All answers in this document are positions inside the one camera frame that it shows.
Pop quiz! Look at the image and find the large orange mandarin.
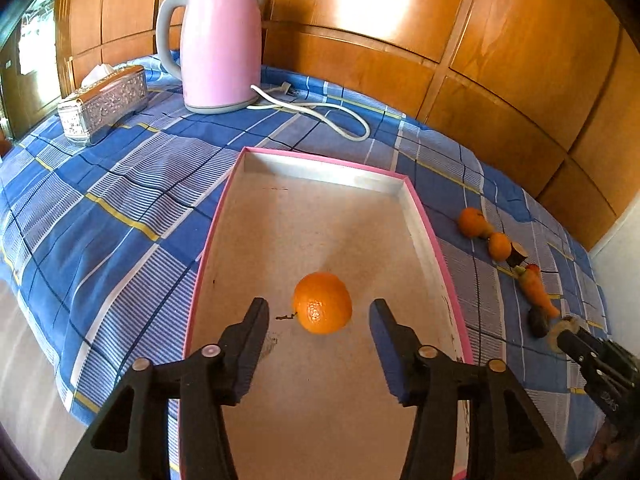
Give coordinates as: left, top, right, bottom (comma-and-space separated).
292, 272, 352, 335

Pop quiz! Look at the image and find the dark eggplant stump piece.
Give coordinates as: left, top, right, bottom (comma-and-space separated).
506, 242, 528, 268

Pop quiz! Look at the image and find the wooden panelled wardrobe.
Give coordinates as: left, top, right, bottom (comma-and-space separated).
55, 0, 639, 249

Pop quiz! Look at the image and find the pink shallow box tray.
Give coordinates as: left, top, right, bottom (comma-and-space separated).
184, 148, 471, 479

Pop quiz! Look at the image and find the orange carrot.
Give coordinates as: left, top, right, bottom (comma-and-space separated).
513, 266, 561, 320

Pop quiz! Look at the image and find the far left orange mandarin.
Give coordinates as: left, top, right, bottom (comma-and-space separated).
457, 207, 490, 240

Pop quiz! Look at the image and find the white kettle power cord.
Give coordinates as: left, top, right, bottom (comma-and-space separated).
246, 80, 372, 143

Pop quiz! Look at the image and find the silver ornate tissue box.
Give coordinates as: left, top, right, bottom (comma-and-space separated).
58, 65, 149, 145

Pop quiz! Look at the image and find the blue plaid tablecloth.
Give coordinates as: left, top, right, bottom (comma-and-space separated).
1, 56, 610, 458

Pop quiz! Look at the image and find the middle orange mandarin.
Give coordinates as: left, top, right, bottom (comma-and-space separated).
487, 232, 512, 262

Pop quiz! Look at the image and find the person's right hand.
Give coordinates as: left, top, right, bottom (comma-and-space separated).
579, 418, 636, 479

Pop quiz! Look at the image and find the red tomato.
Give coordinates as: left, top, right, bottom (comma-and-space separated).
525, 263, 540, 275

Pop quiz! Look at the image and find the pink electric kettle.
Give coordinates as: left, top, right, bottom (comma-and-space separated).
155, 0, 267, 114

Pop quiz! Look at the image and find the dark round avocado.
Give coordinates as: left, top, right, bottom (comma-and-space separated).
526, 306, 550, 339

